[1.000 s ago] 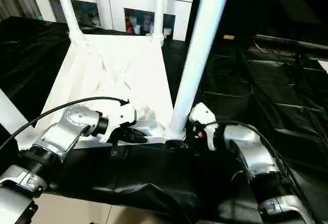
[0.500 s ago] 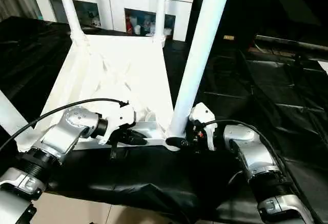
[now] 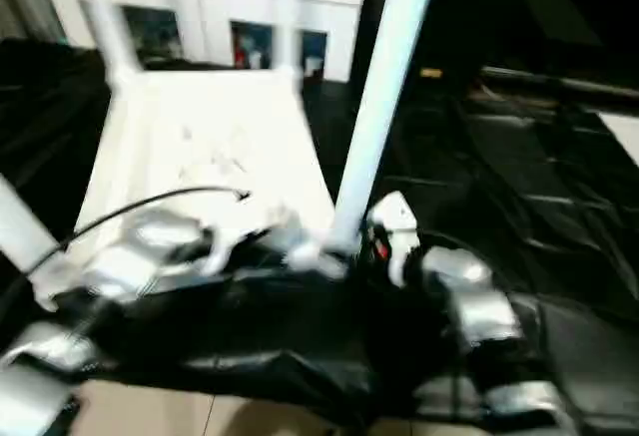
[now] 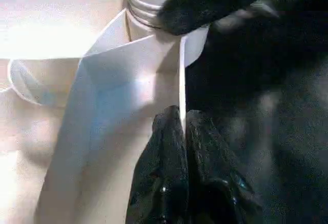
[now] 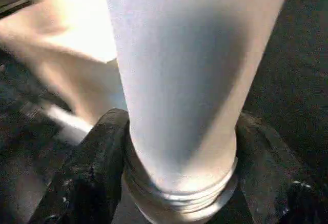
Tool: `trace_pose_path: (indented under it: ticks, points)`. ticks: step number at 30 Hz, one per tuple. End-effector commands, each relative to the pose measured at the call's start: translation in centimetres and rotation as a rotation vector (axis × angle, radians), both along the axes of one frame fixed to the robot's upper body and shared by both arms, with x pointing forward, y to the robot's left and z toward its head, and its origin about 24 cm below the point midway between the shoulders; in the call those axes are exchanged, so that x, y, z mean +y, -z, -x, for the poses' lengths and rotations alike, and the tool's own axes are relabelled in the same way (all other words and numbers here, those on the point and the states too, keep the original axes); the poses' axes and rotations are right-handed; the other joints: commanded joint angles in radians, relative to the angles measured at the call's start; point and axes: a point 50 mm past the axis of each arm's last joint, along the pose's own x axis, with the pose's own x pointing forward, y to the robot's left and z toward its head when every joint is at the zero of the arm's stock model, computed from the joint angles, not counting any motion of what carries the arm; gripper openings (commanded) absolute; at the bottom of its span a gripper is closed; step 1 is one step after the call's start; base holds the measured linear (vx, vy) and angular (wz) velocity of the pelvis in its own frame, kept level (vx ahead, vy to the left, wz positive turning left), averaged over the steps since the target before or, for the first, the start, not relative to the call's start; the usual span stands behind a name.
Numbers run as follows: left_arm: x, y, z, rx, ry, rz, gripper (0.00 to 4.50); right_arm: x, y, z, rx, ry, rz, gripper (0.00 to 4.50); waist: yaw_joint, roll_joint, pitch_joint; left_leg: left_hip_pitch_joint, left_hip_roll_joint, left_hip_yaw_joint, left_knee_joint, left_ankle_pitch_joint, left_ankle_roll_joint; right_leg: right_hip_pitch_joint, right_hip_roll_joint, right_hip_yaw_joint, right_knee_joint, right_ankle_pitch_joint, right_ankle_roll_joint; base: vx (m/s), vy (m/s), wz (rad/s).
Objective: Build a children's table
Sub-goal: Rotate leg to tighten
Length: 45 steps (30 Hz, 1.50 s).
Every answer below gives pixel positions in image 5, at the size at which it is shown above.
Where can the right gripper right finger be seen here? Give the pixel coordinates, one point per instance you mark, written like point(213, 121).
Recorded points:
point(277, 178)

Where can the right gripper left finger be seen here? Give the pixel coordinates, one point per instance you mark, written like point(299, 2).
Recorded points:
point(92, 172)

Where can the white plastic table leg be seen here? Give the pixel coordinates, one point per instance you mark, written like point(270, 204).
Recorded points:
point(195, 80)

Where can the white plastic table top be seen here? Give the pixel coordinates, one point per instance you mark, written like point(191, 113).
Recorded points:
point(77, 29)

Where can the black mat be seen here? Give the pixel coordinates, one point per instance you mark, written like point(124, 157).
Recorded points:
point(297, 80)

